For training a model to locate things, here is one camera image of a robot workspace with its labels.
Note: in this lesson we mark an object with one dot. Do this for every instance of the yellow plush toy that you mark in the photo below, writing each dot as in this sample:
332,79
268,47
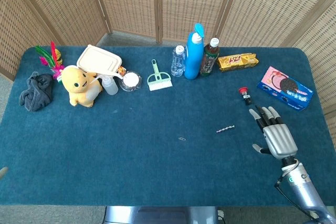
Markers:
78,85

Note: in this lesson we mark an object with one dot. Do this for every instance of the green hand brush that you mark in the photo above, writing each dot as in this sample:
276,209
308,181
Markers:
158,78

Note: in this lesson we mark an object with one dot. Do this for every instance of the small metal paper clip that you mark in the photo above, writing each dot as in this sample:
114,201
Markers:
181,138

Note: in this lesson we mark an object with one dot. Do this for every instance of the white squeeze bottle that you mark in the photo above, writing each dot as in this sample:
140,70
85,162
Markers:
110,86

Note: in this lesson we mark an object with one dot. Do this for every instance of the blue Oreo cookie box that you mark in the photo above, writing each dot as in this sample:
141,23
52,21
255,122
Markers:
286,89

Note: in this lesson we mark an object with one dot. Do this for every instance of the yellow biscuit pack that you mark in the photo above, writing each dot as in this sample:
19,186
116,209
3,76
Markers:
237,62

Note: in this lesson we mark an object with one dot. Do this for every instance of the colourful feather shuttlecock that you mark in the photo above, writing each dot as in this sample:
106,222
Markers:
53,60

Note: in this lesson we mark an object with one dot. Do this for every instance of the beige lunch box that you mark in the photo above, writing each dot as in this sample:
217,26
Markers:
98,60

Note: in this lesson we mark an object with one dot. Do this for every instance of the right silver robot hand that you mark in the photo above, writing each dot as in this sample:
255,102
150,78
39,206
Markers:
279,140

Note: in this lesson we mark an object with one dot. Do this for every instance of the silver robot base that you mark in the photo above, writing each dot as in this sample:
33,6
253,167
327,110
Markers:
160,214

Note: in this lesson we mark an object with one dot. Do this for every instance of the clear water bottle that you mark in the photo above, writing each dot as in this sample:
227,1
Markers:
178,62

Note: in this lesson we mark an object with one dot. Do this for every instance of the dark grey cloth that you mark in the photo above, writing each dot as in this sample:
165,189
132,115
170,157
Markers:
36,91

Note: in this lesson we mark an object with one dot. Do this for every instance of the orange snack packet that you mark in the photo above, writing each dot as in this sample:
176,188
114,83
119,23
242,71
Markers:
121,70

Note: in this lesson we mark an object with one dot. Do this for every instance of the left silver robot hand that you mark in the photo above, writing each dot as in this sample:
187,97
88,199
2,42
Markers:
3,171

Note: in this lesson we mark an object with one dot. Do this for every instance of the glass jar with white lid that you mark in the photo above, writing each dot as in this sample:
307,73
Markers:
130,80

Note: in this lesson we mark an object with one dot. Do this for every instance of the dark tea bottle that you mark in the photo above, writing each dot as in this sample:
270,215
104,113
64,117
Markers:
210,58

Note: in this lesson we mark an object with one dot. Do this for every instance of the red emergency stop button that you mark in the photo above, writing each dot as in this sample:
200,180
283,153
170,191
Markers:
244,94

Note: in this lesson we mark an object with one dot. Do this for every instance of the tall blue bottle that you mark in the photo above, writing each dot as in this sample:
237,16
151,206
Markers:
193,58

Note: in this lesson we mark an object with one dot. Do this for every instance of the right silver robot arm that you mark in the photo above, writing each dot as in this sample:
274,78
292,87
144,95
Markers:
305,190

